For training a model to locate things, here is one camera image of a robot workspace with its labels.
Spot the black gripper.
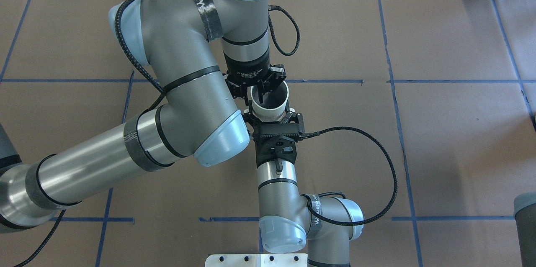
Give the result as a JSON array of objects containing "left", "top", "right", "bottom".
[
  {"left": 224, "top": 52, "right": 286, "bottom": 124},
  {"left": 250, "top": 109, "right": 305, "bottom": 168}
]

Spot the white mug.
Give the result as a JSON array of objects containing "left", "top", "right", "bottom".
[{"left": 249, "top": 82, "right": 289, "bottom": 122}]

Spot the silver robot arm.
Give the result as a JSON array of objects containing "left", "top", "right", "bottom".
[
  {"left": 244, "top": 111, "right": 364, "bottom": 267},
  {"left": 1, "top": 0, "right": 270, "bottom": 233}
]

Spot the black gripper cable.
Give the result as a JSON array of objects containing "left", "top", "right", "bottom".
[
  {"left": 301, "top": 127, "right": 398, "bottom": 226},
  {"left": 268, "top": 5, "right": 301, "bottom": 56}
]

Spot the white pedestal base plate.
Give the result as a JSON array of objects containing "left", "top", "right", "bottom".
[{"left": 205, "top": 253, "right": 308, "bottom": 267}]

